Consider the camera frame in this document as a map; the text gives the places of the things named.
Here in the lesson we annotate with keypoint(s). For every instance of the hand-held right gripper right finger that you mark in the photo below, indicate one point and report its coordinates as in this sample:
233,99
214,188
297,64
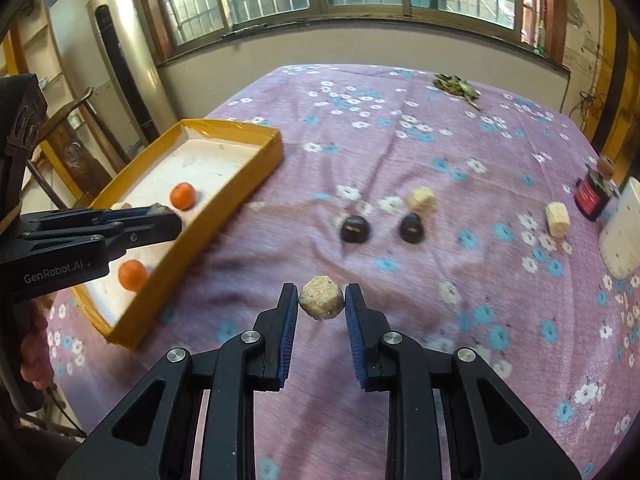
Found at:
352,340

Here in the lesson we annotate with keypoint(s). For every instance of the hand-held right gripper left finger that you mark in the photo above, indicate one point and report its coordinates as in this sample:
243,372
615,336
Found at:
289,340

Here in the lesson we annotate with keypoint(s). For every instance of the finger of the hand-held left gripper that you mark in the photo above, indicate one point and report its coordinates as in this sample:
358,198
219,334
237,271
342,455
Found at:
150,232
125,214

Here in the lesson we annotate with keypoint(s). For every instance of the orange mandarin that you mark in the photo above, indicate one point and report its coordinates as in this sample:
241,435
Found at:
182,195
132,275

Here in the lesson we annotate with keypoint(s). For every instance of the yellow cardboard tray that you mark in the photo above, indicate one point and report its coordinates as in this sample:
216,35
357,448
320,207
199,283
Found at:
220,160

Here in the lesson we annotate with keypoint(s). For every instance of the person's left forearm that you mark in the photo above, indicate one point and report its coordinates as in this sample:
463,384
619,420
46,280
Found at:
30,455

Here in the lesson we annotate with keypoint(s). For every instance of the person's left hand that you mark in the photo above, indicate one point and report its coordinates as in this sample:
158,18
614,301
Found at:
40,350

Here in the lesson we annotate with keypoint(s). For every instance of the round ridged beige cake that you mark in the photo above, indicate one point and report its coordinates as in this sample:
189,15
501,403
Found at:
120,205

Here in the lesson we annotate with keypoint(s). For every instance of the brown wooden chair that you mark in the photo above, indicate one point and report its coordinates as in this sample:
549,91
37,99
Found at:
82,160

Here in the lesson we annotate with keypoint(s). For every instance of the dark brown chestnut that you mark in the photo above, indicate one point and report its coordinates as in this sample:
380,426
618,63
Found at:
411,228
355,230

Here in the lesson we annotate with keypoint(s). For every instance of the beige puffed rice block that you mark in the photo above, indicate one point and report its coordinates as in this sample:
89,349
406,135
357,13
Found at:
557,218
421,200

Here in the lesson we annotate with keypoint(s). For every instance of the silver standing air conditioner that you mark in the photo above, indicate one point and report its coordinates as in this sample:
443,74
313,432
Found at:
120,50

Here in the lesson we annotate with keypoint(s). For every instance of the wooden shelf unit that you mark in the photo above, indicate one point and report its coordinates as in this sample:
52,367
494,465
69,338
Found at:
45,60

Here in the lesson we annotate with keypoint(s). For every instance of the purple floral tablecloth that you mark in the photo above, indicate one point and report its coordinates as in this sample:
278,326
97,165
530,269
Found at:
450,150

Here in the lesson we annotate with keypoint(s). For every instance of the green leafy vegetable bunch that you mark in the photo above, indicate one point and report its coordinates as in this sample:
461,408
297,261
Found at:
455,85

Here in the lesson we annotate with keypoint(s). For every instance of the dark red jar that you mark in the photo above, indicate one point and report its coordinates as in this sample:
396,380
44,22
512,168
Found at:
592,195

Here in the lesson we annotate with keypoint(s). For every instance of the white speckled cup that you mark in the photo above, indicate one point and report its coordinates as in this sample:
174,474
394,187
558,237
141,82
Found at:
625,235

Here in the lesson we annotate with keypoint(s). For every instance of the green bottle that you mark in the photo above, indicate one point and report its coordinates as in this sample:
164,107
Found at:
542,40

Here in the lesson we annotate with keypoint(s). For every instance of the yellow wooden panel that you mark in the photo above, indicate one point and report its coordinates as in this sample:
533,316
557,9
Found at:
607,60

